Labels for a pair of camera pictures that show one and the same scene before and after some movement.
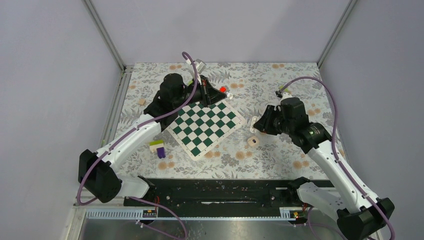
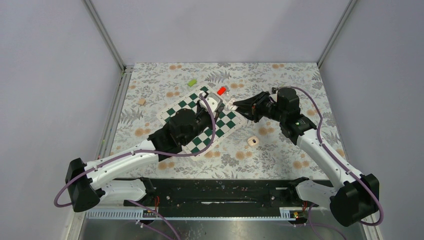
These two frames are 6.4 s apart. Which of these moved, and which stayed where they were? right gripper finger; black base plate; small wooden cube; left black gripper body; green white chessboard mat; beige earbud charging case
Moved: right gripper finger; left black gripper body
Stayed: small wooden cube; beige earbud charging case; green white chessboard mat; black base plate
